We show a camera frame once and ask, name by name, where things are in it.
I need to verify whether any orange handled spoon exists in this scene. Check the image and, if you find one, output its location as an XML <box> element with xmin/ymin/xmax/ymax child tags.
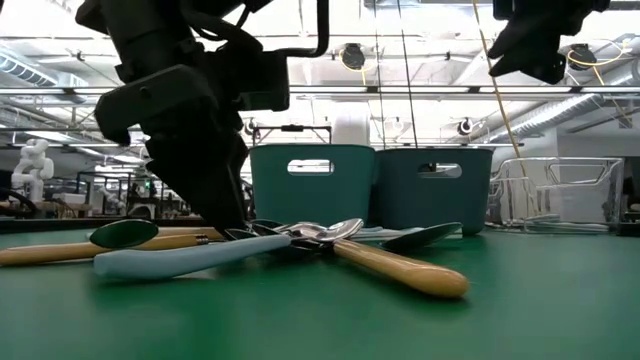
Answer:
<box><xmin>381</xmin><ymin>221</ymin><xmax>464</xmax><ymax>254</ymax></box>
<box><xmin>299</xmin><ymin>217</ymin><xmax>471</xmax><ymax>301</ymax></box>
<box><xmin>155</xmin><ymin>225</ymin><xmax>226</xmax><ymax>242</ymax></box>
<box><xmin>0</xmin><ymin>232</ymin><xmax>211</xmax><ymax>268</ymax></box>

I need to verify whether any white column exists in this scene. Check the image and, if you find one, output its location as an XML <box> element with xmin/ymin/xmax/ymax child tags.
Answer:
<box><xmin>331</xmin><ymin>102</ymin><xmax>372</xmax><ymax>146</ymax></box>

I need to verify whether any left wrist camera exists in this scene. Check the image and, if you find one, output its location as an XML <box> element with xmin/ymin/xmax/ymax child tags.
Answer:
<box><xmin>214</xmin><ymin>48</ymin><xmax>292</xmax><ymax>113</ymax></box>

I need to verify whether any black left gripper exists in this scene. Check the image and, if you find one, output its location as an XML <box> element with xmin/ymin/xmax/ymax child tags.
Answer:
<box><xmin>93</xmin><ymin>63</ymin><xmax>251</xmax><ymax>236</ymax></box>

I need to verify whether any teal green plastic bin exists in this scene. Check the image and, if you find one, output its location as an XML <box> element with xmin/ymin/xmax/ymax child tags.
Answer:
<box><xmin>248</xmin><ymin>143</ymin><xmax>377</xmax><ymax>227</ymax></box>

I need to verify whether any yellow cable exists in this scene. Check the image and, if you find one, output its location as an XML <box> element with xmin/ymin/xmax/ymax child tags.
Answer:
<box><xmin>471</xmin><ymin>0</ymin><xmax>531</xmax><ymax>181</ymax></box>

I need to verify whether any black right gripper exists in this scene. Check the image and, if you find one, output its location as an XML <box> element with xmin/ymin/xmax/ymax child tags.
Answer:
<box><xmin>487</xmin><ymin>0</ymin><xmax>612</xmax><ymax>85</ymax></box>

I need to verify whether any green table mat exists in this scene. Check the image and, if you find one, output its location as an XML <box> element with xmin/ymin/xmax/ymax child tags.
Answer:
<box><xmin>0</xmin><ymin>227</ymin><xmax>640</xmax><ymax>360</ymax></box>

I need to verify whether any long ceiling light rail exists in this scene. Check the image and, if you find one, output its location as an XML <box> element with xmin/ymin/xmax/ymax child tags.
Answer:
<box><xmin>0</xmin><ymin>85</ymin><xmax>640</xmax><ymax>97</ymax></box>

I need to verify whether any blue grey plastic bin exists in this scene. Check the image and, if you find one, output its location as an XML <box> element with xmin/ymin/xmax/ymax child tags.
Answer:
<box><xmin>372</xmin><ymin>146</ymin><xmax>495</xmax><ymax>237</ymax></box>

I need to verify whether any clear plastic bin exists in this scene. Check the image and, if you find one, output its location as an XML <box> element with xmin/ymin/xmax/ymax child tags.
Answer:
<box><xmin>486</xmin><ymin>155</ymin><xmax>626</xmax><ymax>236</ymax></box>

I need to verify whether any silver ventilation duct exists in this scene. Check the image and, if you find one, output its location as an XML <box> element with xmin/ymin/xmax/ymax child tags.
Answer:
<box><xmin>0</xmin><ymin>47</ymin><xmax>90</xmax><ymax>104</ymax></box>
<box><xmin>487</xmin><ymin>91</ymin><xmax>640</xmax><ymax>145</ymax></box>

